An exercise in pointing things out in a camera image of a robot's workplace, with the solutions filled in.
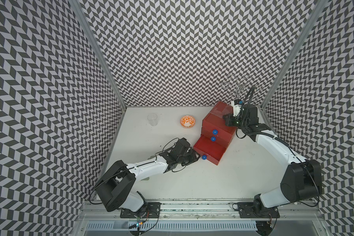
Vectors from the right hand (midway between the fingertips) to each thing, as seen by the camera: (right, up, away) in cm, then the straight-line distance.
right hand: (224, 119), depth 86 cm
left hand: (-15, -22, -3) cm, 27 cm away
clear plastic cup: (-48, 0, +25) cm, 54 cm away
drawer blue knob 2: (-12, -23, +1) cm, 26 cm away
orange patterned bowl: (-21, -2, +20) cm, 29 cm away
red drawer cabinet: (-5, -10, -1) cm, 11 cm away
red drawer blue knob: (-6, -7, -5) cm, 11 cm away
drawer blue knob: (-6, -12, +1) cm, 13 cm away
